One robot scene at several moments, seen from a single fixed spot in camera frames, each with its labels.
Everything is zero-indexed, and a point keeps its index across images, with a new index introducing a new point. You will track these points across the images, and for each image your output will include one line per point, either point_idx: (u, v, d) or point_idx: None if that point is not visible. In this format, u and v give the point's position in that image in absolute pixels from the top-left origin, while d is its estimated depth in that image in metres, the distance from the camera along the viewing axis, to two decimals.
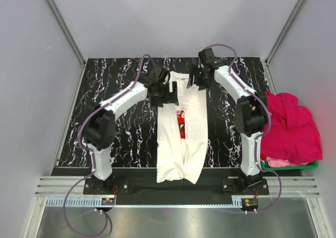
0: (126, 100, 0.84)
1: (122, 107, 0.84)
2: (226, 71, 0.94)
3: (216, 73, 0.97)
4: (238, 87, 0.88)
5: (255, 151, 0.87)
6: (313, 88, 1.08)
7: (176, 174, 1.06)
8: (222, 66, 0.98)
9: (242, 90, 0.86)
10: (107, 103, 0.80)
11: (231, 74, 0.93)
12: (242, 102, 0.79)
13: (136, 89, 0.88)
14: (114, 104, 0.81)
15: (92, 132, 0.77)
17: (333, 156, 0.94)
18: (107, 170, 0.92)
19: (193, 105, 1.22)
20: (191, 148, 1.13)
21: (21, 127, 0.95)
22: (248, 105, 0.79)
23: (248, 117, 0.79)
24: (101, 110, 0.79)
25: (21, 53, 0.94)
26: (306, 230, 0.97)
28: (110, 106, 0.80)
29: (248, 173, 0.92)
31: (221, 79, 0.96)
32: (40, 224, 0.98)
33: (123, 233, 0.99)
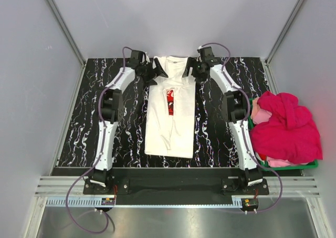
0: (122, 81, 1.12)
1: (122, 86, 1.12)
2: (219, 69, 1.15)
3: (211, 70, 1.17)
4: (227, 83, 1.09)
5: (244, 140, 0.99)
6: (312, 88, 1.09)
7: (166, 148, 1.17)
8: (217, 64, 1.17)
9: (230, 85, 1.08)
10: (112, 85, 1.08)
11: (223, 71, 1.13)
12: (228, 96, 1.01)
13: (126, 72, 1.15)
14: (116, 85, 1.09)
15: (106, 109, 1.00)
17: (333, 156, 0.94)
18: (110, 162, 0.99)
19: (182, 86, 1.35)
20: (177, 123, 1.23)
21: (20, 127, 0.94)
22: (231, 97, 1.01)
23: (232, 108, 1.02)
24: (108, 91, 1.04)
25: (20, 53, 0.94)
26: (305, 230, 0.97)
28: (115, 87, 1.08)
29: (244, 166, 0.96)
31: (214, 74, 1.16)
32: (40, 224, 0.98)
33: (123, 233, 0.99)
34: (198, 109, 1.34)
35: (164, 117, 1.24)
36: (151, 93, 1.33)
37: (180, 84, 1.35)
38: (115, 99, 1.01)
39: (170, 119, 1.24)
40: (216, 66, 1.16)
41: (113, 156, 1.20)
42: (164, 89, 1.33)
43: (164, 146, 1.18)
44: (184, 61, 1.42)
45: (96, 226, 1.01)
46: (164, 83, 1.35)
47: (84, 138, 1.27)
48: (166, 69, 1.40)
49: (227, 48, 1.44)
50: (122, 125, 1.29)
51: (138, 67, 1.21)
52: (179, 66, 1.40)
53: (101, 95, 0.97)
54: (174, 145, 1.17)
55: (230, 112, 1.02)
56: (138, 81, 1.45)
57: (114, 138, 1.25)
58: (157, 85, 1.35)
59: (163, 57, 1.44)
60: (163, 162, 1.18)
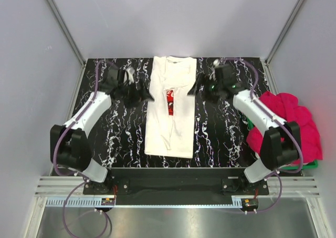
0: (90, 115, 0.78)
1: (88, 122, 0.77)
2: (248, 97, 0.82)
3: (234, 99, 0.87)
4: (264, 116, 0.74)
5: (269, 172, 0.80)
6: (313, 88, 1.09)
7: (165, 148, 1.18)
8: (242, 91, 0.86)
9: (270, 120, 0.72)
10: (73, 122, 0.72)
11: (253, 100, 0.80)
12: (272, 136, 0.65)
13: (99, 99, 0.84)
14: (80, 121, 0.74)
15: (63, 157, 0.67)
17: (333, 156, 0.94)
18: (102, 172, 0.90)
19: (182, 86, 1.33)
20: (177, 123, 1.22)
21: (20, 127, 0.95)
22: (277, 138, 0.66)
23: (278, 152, 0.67)
24: (67, 132, 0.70)
25: (20, 53, 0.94)
26: (305, 230, 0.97)
28: (77, 124, 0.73)
29: (251, 180, 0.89)
31: (240, 104, 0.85)
32: (40, 224, 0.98)
33: (123, 233, 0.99)
34: (198, 109, 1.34)
35: (163, 117, 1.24)
36: (151, 93, 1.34)
37: (180, 84, 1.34)
38: (75, 144, 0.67)
39: (170, 119, 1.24)
40: (242, 92, 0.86)
41: (113, 156, 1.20)
42: (164, 89, 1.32)
43: (164, 146, 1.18)
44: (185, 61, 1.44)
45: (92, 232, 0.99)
46: (164, 83, 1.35)
47: None
48: (166, 68, 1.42)
49: (227, 48, 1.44)
50: (122, 125, 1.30)
51: (115, 90, 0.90)
52: (179, 66, 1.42)
53: (59, 141, 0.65)
54: (173, 145, 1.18)
55: (276, 158, 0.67)
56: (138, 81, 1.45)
57: (114, 138, 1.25)
58: (157, 85, 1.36)
59: (163, 57, 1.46)
60: (163, 162, 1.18)
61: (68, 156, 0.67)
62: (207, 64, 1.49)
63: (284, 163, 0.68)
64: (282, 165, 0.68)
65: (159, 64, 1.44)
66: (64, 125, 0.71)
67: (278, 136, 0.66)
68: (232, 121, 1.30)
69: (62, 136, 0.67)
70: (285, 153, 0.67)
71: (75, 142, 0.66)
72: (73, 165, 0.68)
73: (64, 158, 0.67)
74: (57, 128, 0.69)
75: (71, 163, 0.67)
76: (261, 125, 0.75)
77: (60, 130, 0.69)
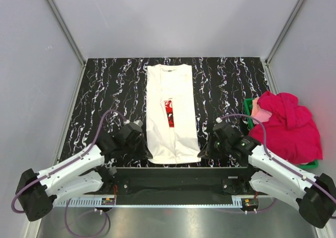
0: (69, 172, 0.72)
1: (64, 180, 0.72)
2: (265, 155, 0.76)
3: (252, 161, 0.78)
4: (293, 176, 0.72)
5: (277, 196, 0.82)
6: (313, 89, 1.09)
7: (172, 158, 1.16)
8: (255, 147, 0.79)
9: (300, 179, 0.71)
10: (44, 175, 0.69)
11: (272, 157, 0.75)
12: (313, 199, 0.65)
13: (90, 155, 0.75)
14: (52, 176, 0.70)
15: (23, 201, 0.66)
17: (333, 157, 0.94)
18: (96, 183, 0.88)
19: (180, 96, 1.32)
20: (179, 135, 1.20)
21: (21, 126, 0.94)
22: (318, 200, 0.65)
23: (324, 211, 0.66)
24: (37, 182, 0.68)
25: (20, 53, 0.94)
26: (306, 230, 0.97)
28: (48, 179, 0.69)
29: (254, 187, 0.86)
31: (260, 165, 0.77)
32: (40, 224, 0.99)
33: (123, 233, 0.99)
34: (198, 109, 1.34)
35: (164, 128, 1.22)
36: (149, 105, 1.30)
37: (178, 94, 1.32)
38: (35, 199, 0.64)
39: (171, 131, 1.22)
40: (255, 150, 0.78)
41: None
42: (162, 100, 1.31)
43: (170, 156, 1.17)
44: (180, 67, 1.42)
45: (91, 231, 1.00)
46: (160, 95, 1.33)
47: (84, 138, 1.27)
48: (164, 76, 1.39)
49: (228, 48, 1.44)
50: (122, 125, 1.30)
51: (115, 150, 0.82)
52: (175, 74, 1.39)
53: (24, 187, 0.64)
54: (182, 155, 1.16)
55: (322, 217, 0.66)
56: (138, 81, 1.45)
57: None
58: (155, 96, 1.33)
59: (157, 66, 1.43)
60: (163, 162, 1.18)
61: (24, 204, 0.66)
62: (207, 64, 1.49)
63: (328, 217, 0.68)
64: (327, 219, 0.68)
65: (154, 74, 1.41)
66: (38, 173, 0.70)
67: (318, 197, 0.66)
68: (232, 121, 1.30)
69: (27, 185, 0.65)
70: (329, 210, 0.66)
71: (33, 199, 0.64)
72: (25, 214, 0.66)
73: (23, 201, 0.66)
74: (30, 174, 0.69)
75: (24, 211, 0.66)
76: (293, 187, 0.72)
77: (30, 177, 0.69)
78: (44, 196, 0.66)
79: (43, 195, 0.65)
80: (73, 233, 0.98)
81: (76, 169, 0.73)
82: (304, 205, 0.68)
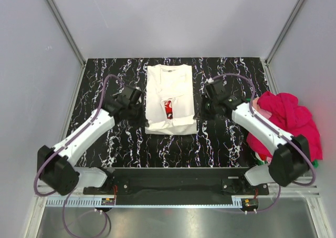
0: (83, 139, 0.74)
1: (82, 146, 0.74)
2: (248, 111, 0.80)
3: (234, 114, 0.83)
4: (270, 132, 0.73)
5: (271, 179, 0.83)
6: (313, 88, 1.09)
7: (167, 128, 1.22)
8: (240, 105, 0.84)
9: (276, 136, 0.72)
10: (62, 147, 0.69)
11: (254, 114, 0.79)
12: (283, 155, 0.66)
13: (100, 120, 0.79)
14: (70, 146, 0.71)
15: (48, 177, 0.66)
17: (332, 157, 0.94)
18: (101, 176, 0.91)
19: (179, 96, 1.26)
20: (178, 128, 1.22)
21: (20, 126, 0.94)
22: (289, 157, 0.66)
23: (291, 170, 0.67)
24: (55, 156, 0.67)
25: (20, 53, 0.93)
26: (305, 230, 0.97)
28: (66, 149, 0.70)
29: (252, 184, 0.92)
31: (242, 120, 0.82)
32: (40, 225, 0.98)
33: (123, 233, 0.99)
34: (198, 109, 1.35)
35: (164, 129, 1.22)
36: (148, 104, 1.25)
37: (177, 94, 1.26)
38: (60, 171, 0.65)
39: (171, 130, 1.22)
40: (240, 106, 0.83)
41: (113, 156, 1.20)
42: (162, 100, 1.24)
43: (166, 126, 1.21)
44: (179, 68, 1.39)
45: (90, 232, 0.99)
46: (159, 94, 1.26)
47: None
48: (163, 76, 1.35)
49: (228, 48, 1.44)
50: (122, 125, 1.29)
51: (122, 110, 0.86)
52: (175, 74, 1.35)
53: (44, 163, 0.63)
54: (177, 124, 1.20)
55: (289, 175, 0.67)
56: (138, 82, 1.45)
57: (114, 138, 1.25)
58: (154, 96, 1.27)
59: (157, 66, 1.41)
60: (163, 162, 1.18)
61: (49, 180, 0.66)
62: (207, 64, 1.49)
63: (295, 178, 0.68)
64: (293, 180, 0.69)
65: (154, 74, 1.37)
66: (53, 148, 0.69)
67: (289, 154, 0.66)
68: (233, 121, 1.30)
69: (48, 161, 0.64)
70: (297, 171, 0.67)
71: (59, 172, 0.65)
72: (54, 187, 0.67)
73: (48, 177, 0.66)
74: (45, 150, 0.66)
75: (52, 185, 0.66)
76: (268, 143, 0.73)
77: (47, 152, 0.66)
78: (68, 165, 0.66)
79: (67, 165, 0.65)
80: (73, 233, 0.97)
81: (89, 135, 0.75)
82: (274, 160, 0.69)
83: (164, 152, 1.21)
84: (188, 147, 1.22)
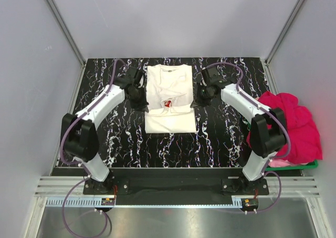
0: (102, 107, 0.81)
1: (100, 114, 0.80)
2: (233, 90, 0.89)
3: (222, 93, 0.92)
4: (251, 105, 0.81)
5: (263, 167, 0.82)
6: (312, 88, 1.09)
7: (166, 115, 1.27)
8: (228, 85, 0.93)
9: (255, 108, 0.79)
10: (84, 112, 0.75)
11: (240, 91, 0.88)
12: (259, 122, 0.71)
13: (113, 92, 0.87)
14: (91, 113, 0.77)
15: (73, 145, 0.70)
17: (332, 157, 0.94)
18: (103, 171, 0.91)
19: (180, 96, 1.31)
20: (178, 118, 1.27)
21: (20, 126, 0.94)
22: (264, 125, 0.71)
23: (266, 138, 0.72)
24: (79, 121, 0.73)
25: (20, 53, 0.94)
26: (306, 230, 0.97)
28: (88, 115, 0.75)
29: (249, 179, 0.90)
31: (228, 96, 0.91)
32: (40, 225, 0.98)
33: (123, 233, 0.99)
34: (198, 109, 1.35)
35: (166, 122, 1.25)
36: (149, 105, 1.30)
37: (177, 94, 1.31)
38: (84, 134, 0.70)
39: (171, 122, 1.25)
40: (227, 85, 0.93)
41: (113, 156, 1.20)
42: (162, 101, 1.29)
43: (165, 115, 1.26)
44: (179, 68, 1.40)
45: (90, 233, 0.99)
46: (160, 94, 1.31)
47: None
48: (163, 76, 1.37)
49: (228, 48, 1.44)
50: (122, 125, 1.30)
51: (129, 85, 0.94)
52: (175, 75, 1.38)
53: (68, 129, 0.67)
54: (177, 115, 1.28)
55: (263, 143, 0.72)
56: None
57: (114, 138, 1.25)
58: (154, 96, 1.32)
59: (157, 65, 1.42)
60: (163, 162, 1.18)
61: (74, 146, 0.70)
62: (207, 64, 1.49)
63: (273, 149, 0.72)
64: (271, 151, 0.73)
65: (154, 74, 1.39)
66: (75, 115, 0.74)
67: (264, 122, 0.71)
68: (232, 121, 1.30)
69: (73, 124, 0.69)
70: (275, 141, 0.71)
71: (84, 135, 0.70)
72: (79, 154, 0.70)
73: (73, 145, 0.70)
74: (69, 117, 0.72)
75: (77, 152, 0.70)
76: (248, 114, 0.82)
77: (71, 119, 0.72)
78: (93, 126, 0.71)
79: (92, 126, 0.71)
80: (74, 233, 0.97)
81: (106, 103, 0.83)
82: (253, 129, 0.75)
83: (164, 152, 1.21)
84: (188, 147, 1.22)
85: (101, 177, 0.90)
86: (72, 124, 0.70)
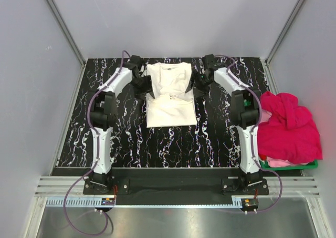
0: (118, 83, 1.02)
1: (117, 88, 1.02)
2: (224, 71, 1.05)
3: (215, 74, 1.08)
4: (233, 83, 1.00)
5: (251, 145, 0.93)
6: (312, 88, 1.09)
7: (168, 105, 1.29)
8: (220, 68, 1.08)
9: (237, 85, 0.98)
10: (105, 86, 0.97)
11: (228, 73, 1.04)
12: (236, 95, 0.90)
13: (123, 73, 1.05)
14: (110, 86, 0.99)
15: (99, 116, 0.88)
17: (332, 156, 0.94)
18: (108, 163, 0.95)
19: (180, 93, 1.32)
20: (179, 110, 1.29)
21: (20, 127, 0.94)
22: (240, 98, 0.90)
23: (242, 110, 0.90)
24: (101, 93, 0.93)
25: (20, 53, 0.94)
26: (306, 230, 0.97)
28: (108, 89, 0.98)
29: (247, 171, 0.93)
31: (218, 78, 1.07)
32: (40, 224, 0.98)
33: (123, 233, 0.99)
34: (198, 109, 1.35)
35: (167, 113, 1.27)
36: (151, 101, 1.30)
37: (178, 91, 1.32)
38: (108, 103, 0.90)
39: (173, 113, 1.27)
40: (219, 69, 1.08)
41: (113, 156, 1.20)
42: (163, 96, 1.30)
43: (168, 105, 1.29)
44: (179, 66, 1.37)
45: (90, 232, 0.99)
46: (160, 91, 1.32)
47: (84, 138, 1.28)
48: (163, 75, 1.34)
49: (228, 48, 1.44)
50: (122, 125, 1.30)
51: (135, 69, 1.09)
52: (175, 72, 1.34)
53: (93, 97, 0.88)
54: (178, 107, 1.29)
55: (240, 114, 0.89)
56: None
57: (114, 138, 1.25)
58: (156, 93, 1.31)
59: (157, 64, 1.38)
60: (163, 162, 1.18)
61: (100, 116, 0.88)
62: None
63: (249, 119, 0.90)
64: (248, 120, 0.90)
65: (153, 72, 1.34)
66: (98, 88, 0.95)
67: (240, 96, 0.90)
68: None
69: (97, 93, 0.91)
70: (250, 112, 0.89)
71: (107, 104, 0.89)
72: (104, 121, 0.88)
73: (100, 115, 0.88)
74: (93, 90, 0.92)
75: (102, 120, 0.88)
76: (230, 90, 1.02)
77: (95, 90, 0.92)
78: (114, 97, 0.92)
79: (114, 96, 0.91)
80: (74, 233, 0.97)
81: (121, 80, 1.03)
82: (232, 104, 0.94)
83: (164, 152, 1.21)
84: (188, 147, 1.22)
85: (105, 169, 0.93)
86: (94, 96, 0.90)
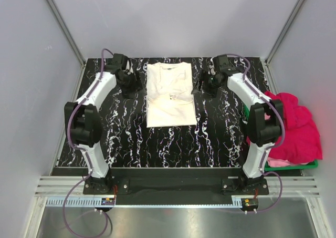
0: (99, 91, 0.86)
1: (98, 98, 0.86)
2: (240, 78, 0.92)
3: (229, 81, 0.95)
4: (252, 94, 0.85)
5: (262, 159, 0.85)
6: (312, 88, 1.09)
7: (167, 105, 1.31)
8: (236, 73, 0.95)
9: (256, 97, 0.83)
10: (84, 99, 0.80)
11: (245, 80, 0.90)
12: (256, 110, 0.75)
13: (106, 78, 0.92)
14: (90, 98, 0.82)
15: (80, 132, 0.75)
17: (332, 156, 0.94)
18: (105, 166, 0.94)
19: (180, 93, 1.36)
20: (179, 110, 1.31)
21: (20, 127, 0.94)
22: (261, 113, 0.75)
23: (262, 127, 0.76)
24: (81, 107, 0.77)
25: (20, 53, 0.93)
26: (306, 230, 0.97)
28: (88, 101, 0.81)
29: (249, 176, 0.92)
31: (234, 85, 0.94)
32: (40, 224, 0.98)
33: (123, 233, 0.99)
34: (198, 109, 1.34)
35: (167, 112, 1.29)
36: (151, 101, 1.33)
37: (178, 91, 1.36)
38: (88, 119, 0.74)
39: (172, 113, 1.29)
40: (234, 74, 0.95)
41: (113, 156, 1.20)
42: (163, 96, 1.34)
43: (167, 105, 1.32)
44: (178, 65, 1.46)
45: (90, 233, 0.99)
46: (160, 92, 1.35)
47: None
48: (163, 75, 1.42)
49: (228, 48, 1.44)
50: (122, 125, 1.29)
51: (119, 70, 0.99)
52: (175, 73, 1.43)
53: (72, 114, 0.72)
54: (177, 107, 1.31)
55: (260, 131, 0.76)
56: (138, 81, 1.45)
57: (114, 138, 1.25)
58: (155, 93, 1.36)
59: (157, 64, 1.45)
60: (163, 162, 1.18)
61: (80, 133, 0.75)
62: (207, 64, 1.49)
63: (268, 137, 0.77)
64: (266, 138, 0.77)
65: (154, 73, 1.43)
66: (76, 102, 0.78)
67: (262, 110, 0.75)
68: (232, 121, 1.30)
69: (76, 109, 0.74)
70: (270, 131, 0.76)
71: (87, 120, 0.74)
72: (86, 139, 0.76)
73: (81, 132, 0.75)
74: (70, 105, 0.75)
75: (84, 137, 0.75)
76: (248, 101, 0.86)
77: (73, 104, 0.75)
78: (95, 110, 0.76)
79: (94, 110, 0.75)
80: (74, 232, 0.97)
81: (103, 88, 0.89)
82: (250, 117, 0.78)
83: (164, 152, 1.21)
84: (188, 147, 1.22)
85: (102, 174, 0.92)
86: (73, 113, 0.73)
